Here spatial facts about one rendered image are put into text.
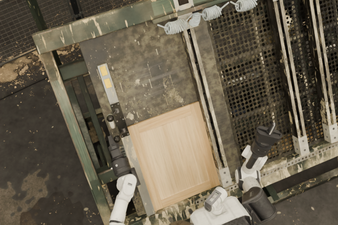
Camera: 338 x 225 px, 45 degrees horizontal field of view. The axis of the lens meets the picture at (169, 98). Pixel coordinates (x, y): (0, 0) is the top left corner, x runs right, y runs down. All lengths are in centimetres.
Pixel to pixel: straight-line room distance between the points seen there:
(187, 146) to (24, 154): 189
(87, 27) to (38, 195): 199
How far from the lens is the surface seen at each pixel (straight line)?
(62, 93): 217
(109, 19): 209
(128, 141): 230
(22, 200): 375
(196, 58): 227
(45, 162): 383
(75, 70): 224
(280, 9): 245
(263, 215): 214
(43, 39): 207
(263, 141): 203
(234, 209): 208
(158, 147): 238
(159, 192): 250
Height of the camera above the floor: 331
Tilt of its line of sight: 57 degrees down
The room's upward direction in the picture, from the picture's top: 2 degrees counter-clockwise
